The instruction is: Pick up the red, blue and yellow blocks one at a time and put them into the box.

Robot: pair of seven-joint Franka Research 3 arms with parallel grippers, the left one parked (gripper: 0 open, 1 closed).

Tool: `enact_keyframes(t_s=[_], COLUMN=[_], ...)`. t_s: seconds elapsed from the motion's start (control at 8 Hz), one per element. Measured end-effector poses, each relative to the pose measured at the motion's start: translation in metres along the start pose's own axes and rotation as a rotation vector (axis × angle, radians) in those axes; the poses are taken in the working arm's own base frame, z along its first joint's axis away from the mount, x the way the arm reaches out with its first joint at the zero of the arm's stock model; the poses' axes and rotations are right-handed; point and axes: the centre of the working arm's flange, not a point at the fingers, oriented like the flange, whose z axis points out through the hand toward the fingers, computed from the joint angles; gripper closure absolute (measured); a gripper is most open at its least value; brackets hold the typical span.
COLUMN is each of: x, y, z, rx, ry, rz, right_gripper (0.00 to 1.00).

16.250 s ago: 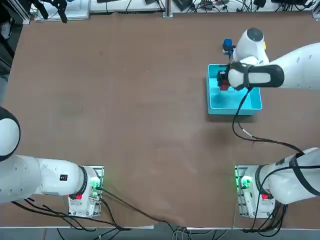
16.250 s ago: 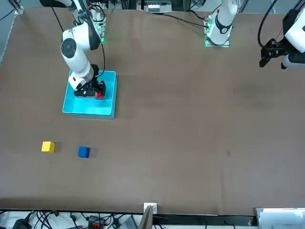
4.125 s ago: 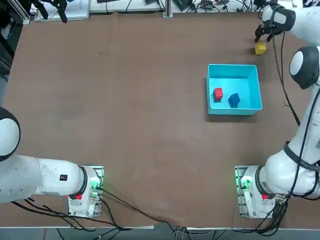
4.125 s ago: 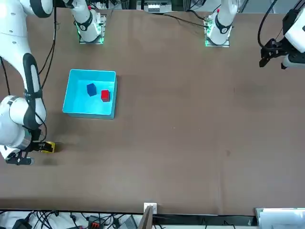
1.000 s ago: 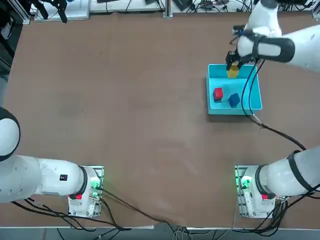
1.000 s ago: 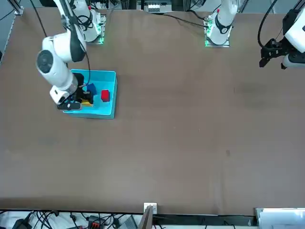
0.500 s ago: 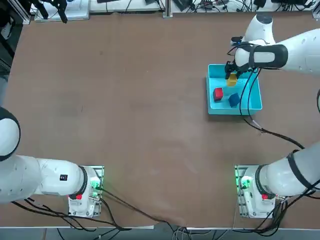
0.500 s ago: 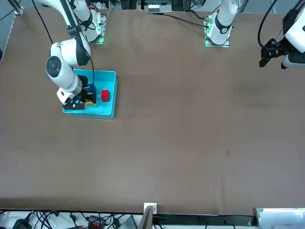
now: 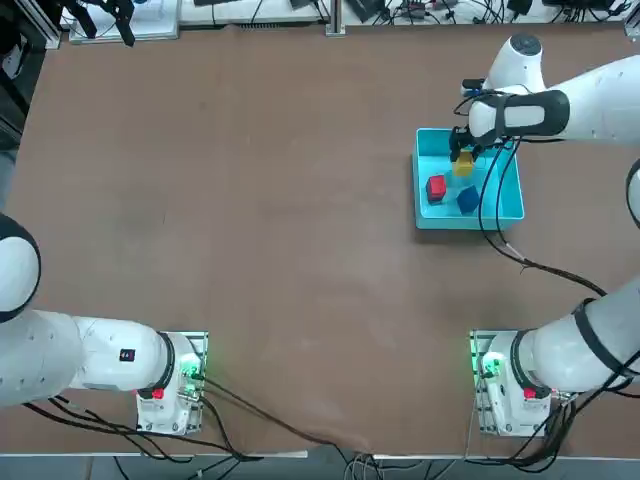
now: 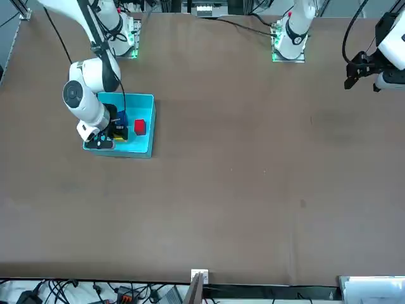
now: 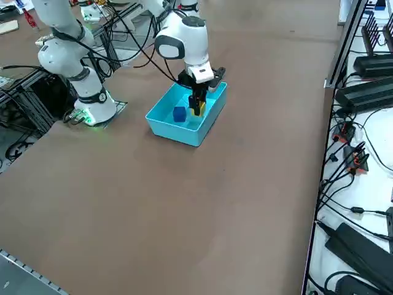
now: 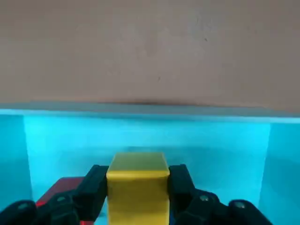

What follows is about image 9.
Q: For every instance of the aluminium frame post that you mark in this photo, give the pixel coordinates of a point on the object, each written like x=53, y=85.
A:
x=336, y=20

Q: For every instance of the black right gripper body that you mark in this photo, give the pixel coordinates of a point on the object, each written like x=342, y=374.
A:
x=462, y=137

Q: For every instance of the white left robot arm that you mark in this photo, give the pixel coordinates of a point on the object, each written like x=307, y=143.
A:
x=100, y=355

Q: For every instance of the red cube block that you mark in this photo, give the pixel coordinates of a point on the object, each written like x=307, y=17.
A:
x=436, y=189

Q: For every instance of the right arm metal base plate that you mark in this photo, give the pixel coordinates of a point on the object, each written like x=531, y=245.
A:
x=477, y=415

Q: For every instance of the aluminium corner profile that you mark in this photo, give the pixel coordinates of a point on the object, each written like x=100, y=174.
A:
x=47, y=30
x=632, y=20

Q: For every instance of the blue cube block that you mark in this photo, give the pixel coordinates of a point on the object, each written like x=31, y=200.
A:
x=468, y=200

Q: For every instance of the black power adapter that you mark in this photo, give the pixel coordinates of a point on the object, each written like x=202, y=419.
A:
x=362, y=9

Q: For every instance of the cyan plastic box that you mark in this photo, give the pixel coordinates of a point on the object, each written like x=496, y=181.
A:
x=510, y=200

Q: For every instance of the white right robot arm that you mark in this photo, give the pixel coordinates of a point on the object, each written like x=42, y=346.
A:
x=590, y=110

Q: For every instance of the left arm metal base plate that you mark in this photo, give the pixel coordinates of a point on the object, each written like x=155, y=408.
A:
x=197, y=420

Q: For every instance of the yellow cube block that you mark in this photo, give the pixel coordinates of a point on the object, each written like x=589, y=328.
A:
x=463, y=167

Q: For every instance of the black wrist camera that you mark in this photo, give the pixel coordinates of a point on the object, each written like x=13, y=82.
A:
x=470, y=84

